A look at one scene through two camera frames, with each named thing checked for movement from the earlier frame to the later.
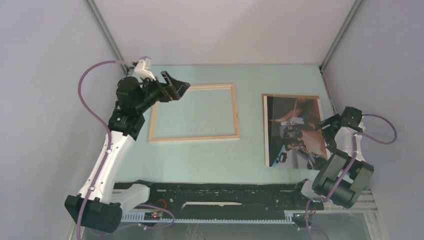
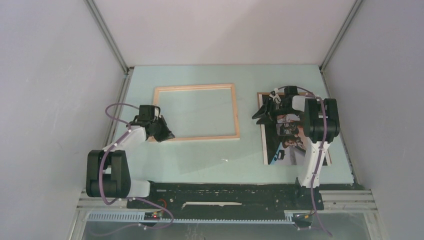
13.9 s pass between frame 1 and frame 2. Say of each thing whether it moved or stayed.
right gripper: moved
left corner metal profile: stayed
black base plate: stayed
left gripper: moved
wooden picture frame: stayed
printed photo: stayed
